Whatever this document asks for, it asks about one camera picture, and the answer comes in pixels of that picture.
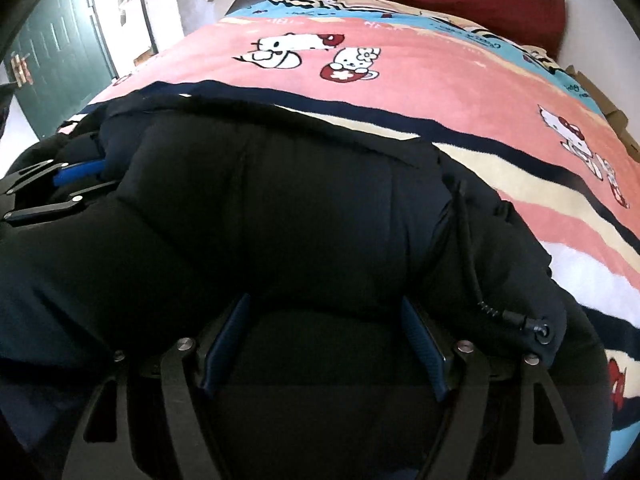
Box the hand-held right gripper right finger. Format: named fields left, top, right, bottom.
left=402, top=296, right=583, bottom=480

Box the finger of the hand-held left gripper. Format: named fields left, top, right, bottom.
left=4, top=184, right=120, bottom=226
left=2, top=159, right=108, bottom=196

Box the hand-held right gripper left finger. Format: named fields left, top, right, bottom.
left=62, top=292, right=251, bottom=480

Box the black puffer jacket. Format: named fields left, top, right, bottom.
left=0, top=92, right=613, bottom=480

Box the green door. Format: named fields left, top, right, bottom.
left=0, top=0, right=118, bottom=141

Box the pink cartoon printed blanket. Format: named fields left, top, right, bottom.
left=57, top=0, right=640, bottom=480

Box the flattened cardboard box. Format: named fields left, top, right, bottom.
left=565, top=62, right=640, bottom=161

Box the brass door handle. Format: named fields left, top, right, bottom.
left=9, top=52, right=33, bottom=88

